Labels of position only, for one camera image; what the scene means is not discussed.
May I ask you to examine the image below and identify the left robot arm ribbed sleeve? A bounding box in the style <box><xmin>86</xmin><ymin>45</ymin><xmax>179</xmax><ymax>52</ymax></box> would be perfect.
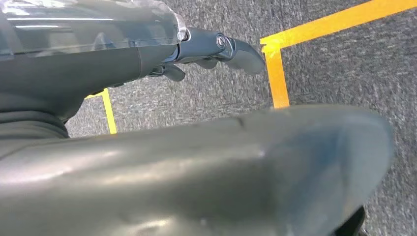
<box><xmin>0</xmin><ymin>111</ymin><xmax>70</xmax><ymax>140</ymax></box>

